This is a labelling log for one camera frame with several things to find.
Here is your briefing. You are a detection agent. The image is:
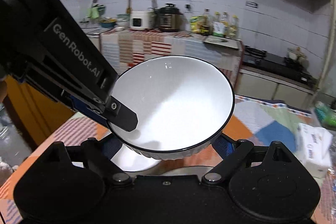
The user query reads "green plastic basket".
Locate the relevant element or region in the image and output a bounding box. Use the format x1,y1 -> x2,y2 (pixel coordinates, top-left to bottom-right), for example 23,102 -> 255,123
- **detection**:
314,101 -> 336,130

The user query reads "green hanging cloth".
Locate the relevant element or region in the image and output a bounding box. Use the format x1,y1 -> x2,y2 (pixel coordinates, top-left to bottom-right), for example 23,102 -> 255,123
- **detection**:
88,5 -> 105,19

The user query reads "cream base cabinet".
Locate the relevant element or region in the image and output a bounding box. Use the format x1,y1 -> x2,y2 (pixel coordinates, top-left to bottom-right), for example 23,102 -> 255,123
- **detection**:
236,68 -> 315,104

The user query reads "yellow cooking oil bottle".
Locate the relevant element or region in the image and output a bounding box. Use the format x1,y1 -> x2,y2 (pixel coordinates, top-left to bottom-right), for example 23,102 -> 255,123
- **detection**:
221,12 -> 230,38
230,15 -> 239,39
213,12 -> 222,37

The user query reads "striped counter cloth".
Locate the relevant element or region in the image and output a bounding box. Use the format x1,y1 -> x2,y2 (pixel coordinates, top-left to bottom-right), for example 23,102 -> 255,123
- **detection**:
100,28 -> 243,88

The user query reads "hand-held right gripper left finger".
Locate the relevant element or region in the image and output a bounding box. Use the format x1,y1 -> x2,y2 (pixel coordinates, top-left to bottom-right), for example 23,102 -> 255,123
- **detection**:
49,134 -> 135,186

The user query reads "yellow green food packet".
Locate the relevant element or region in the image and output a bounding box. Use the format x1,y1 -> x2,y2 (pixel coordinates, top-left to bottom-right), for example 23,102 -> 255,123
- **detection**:
189,16 -> 204,35

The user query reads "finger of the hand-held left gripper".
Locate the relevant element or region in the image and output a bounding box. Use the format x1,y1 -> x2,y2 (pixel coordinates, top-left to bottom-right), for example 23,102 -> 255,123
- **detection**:
69,94 -> 111,128
106,96 -> 139,132

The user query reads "white fluffy towel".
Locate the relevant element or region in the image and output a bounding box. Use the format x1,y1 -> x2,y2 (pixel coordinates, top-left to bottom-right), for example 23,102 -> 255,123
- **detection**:
0,160 -> 18,174

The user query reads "white cutting board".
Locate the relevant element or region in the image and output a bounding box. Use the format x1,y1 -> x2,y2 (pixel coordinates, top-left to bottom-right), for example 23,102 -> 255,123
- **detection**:
203,35 -> 242,51

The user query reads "dark sauce bottle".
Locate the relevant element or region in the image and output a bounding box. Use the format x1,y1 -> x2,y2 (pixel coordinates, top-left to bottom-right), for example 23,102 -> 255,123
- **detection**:
202,9 -> 212,35

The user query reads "blue basin with dishes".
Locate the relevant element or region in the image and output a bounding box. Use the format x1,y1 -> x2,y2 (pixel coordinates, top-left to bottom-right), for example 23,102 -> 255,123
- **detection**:
99,18 -> 117,28

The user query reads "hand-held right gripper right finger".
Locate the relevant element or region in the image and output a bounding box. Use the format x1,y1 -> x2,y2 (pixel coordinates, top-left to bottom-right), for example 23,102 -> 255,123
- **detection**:
201,133 -> 292,186

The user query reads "white rice cooker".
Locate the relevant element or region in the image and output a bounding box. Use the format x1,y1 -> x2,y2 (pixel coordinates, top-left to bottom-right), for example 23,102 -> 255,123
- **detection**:
130,11 -> 153,31

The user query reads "cream cooking pot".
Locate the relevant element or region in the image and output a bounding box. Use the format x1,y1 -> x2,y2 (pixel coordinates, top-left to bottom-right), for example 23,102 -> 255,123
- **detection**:
286,47 -> 306,62

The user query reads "checkered tablecloth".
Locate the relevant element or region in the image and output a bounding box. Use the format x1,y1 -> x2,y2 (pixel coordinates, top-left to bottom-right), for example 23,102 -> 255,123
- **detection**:
0,94 -> 336,224

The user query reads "white bowl with dark rim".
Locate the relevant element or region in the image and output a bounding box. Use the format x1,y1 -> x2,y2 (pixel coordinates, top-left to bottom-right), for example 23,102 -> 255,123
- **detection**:
107,55 -> 235,161
112,144 -> 161,172

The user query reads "white tissue box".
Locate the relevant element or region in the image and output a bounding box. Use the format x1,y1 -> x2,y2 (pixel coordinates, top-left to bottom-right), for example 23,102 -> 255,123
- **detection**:
295,123 -> 334,178

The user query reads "black gas stove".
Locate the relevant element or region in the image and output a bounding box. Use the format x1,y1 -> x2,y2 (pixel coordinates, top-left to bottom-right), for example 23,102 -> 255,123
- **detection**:
243,47 -> 318,86

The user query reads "black pressure cooker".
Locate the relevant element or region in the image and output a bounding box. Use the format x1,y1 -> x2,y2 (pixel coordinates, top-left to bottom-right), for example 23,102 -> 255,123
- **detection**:
157,4 -> 182,32

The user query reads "stack of pale bowls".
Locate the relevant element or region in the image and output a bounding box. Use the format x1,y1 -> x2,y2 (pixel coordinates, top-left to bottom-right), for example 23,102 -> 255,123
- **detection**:
117,13 -> 131,28

